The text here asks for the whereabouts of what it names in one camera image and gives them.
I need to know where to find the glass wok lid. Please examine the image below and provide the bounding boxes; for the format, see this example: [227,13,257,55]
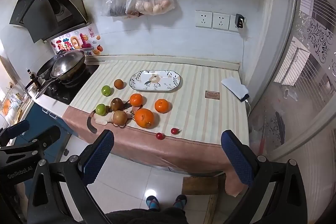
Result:
[50,51,86,79]

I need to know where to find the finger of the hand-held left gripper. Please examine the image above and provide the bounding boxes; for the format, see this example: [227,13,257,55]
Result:
[0,126,61,156]
[0,120,30,145]

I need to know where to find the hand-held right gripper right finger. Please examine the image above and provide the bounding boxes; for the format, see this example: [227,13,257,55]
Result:
[221,130,315,224]

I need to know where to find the floral ceramic plate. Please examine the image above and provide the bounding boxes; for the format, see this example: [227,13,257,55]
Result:
[129,70,183,93]

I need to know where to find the black gas stove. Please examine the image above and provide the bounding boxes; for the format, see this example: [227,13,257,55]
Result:
[43,63,100,105]

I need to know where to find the black wall charger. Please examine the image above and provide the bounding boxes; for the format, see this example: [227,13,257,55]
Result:
[235,13,246,29]

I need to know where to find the colourful wall stickers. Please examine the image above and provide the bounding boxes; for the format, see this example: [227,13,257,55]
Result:
[51,27,104,56]

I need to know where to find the floral frosted glass door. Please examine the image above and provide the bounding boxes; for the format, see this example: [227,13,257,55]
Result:
[249,0,336,224]

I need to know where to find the white wall socket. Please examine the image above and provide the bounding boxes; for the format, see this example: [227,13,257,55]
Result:
[212,12,230,30]
[195,10,213,28]
[229,15,246,31]

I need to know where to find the metal wok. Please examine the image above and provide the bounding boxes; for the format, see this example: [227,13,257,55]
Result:
[25,50,87,98]

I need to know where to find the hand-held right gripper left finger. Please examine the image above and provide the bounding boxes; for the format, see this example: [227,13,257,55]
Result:
[20,130,115,224]

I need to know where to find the blue striped slipper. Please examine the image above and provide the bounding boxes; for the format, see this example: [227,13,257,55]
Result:
[173,194,187,210]
[146,195,161,211]

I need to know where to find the large orange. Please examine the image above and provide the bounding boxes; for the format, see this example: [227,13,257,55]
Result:
[135,108,155,129]

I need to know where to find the black range hood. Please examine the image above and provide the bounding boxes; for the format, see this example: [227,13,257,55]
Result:
[9,0,91,43]

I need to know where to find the wooden stool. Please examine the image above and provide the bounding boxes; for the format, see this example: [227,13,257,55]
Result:
[182,174,227,224]

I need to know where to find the person's dark clothing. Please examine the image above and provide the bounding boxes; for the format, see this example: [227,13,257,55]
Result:
[105,207,188,224]

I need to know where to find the small tangerine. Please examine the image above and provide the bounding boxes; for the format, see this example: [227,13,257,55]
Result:
[154,99,169,113]
[130,93,144,107]

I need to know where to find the white power bank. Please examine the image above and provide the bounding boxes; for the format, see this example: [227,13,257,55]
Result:
[221,76,249,102]

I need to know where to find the striped cat print tablecloth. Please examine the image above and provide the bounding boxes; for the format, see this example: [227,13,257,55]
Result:
[63,60,250,197]

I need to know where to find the blue kitchen cabinet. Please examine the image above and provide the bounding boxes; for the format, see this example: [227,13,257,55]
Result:
[14,99,79,140]

